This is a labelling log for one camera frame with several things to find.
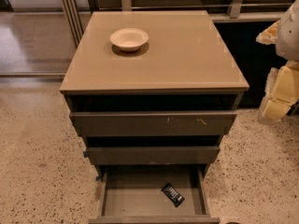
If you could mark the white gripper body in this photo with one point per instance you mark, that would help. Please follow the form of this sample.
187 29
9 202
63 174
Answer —
289 36

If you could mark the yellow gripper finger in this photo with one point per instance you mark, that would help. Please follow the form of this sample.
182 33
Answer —
269 35
272 108

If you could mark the dark blue rxbar wrapper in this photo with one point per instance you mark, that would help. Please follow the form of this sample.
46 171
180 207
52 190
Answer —
173 195

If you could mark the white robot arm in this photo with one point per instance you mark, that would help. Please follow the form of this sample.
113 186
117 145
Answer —
287 45

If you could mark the grey drawer cabinet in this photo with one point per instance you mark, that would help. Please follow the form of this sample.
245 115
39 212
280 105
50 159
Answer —
185 66

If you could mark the open bottom grey drawer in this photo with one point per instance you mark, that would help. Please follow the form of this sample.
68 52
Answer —
133 195

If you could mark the middle grey drawer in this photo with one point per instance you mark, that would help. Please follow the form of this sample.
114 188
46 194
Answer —
151 155

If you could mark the top grey drawer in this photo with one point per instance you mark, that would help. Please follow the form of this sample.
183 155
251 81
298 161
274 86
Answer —
153 123

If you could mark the white ceramic bowl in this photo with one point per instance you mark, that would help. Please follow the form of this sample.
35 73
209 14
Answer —
129 39

